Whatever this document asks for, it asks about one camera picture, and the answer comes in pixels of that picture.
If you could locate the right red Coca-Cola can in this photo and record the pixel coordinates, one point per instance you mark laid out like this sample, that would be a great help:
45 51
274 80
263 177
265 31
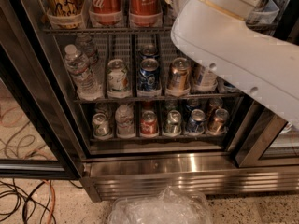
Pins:
144 13

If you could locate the rear copper can bottom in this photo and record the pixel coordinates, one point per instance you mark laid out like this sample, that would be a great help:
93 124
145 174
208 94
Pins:
212 105

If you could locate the blue Pepsi can bottom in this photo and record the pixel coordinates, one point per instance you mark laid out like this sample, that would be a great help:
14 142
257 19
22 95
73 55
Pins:
196 121

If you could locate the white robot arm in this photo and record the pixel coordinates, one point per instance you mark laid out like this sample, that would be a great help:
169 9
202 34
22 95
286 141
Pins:
214 33

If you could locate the silver green can bottom left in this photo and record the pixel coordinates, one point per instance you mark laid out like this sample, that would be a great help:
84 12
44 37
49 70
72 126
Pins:
100 125

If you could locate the silver green can bottom middle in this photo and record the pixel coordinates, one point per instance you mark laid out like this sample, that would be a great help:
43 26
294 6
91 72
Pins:
173 122

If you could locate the red coca-cola can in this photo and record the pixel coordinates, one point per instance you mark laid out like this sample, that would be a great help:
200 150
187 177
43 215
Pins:
106 12
144 13
149 123

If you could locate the right glass fridge door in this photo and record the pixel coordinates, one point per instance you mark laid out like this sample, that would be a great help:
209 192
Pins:
271 142

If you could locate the yellow LaCroix can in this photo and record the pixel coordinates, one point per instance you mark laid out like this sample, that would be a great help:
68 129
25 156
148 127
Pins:
64 12

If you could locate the small water bottle bottom shelf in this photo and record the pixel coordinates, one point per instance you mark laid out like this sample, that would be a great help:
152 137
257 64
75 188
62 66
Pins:
124 117

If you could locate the clear water bottle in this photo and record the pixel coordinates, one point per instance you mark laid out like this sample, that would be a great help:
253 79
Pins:
87 45
78 65

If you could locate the rear clear water bottle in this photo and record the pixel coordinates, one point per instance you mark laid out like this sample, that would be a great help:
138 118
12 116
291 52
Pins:
87 45

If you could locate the rear blue Pepsi can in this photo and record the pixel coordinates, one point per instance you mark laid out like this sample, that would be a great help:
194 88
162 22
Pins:
148 51

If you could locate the stainless steel display fridge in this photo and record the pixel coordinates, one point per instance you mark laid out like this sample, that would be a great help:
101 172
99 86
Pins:
138 166

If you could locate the front blue energy can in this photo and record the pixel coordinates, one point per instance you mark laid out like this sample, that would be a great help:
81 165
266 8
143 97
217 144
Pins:
229 86

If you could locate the clear plastic bag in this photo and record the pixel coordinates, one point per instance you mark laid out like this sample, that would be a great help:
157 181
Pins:
170 206

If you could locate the glass fridge door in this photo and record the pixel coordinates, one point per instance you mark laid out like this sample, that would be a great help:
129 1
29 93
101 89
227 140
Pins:
28 146
271 142

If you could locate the copper can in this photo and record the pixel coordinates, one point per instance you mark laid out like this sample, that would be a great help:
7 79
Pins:
218 120
212 105

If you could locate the blue pepsi can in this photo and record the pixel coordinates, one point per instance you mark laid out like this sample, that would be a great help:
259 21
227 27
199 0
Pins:
148 75
148 51
196 121

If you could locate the copper soda can middle shelf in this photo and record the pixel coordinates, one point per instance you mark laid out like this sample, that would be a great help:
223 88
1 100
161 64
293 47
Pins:
178 76

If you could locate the red Coca-Cola can bottom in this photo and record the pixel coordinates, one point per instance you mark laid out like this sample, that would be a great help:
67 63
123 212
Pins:
149 123

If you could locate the front clear water bottle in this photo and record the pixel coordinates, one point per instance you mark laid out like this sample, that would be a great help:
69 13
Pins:
78 65

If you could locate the left red Coca-Cola can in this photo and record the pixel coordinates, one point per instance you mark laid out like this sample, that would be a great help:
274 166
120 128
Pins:
106 12

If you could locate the silver green can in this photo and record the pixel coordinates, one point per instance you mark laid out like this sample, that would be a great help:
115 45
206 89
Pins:
100 125
173 122

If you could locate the left glass fridge door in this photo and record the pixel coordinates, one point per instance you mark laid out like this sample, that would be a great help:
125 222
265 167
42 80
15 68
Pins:
28 146

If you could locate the white green soda can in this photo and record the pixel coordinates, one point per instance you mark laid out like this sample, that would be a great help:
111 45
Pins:
117 76

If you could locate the front blue Pepsi can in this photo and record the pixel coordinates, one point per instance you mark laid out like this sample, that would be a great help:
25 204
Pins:
148 75

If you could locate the brown tea bottle white cap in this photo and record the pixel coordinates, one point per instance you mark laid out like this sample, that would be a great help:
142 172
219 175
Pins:
204 79

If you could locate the front copper can bottom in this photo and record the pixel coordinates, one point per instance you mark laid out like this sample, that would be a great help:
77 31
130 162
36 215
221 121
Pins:
218 120

